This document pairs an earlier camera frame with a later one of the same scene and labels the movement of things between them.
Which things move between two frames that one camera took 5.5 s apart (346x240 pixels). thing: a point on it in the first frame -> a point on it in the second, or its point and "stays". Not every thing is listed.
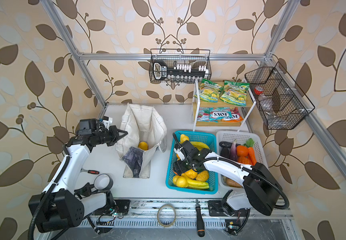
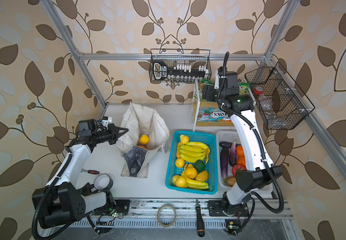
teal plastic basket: (204, 182) stays
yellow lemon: (143, 145) -> (143, 139)
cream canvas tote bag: (139, 123) stays
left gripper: (113, 131) stays
